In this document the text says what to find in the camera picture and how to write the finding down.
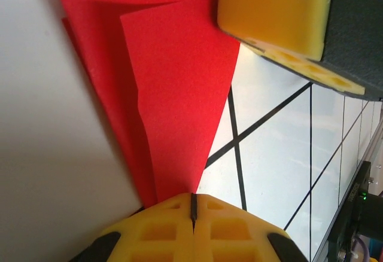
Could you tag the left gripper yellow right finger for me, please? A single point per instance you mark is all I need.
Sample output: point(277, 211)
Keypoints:
point(233, 238)

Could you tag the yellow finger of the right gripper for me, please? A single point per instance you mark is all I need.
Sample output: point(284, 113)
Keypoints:
point(275, 13)

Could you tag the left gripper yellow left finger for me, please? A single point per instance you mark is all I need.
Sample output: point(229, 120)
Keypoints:
point(155, 238)

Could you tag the red paper sheet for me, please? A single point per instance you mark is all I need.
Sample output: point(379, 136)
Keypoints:
point(173, 94)

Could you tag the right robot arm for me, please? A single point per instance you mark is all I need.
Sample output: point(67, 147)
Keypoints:
point(374, 214)

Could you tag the aluminium table side rail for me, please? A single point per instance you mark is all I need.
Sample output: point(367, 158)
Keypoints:
point(375, 142)

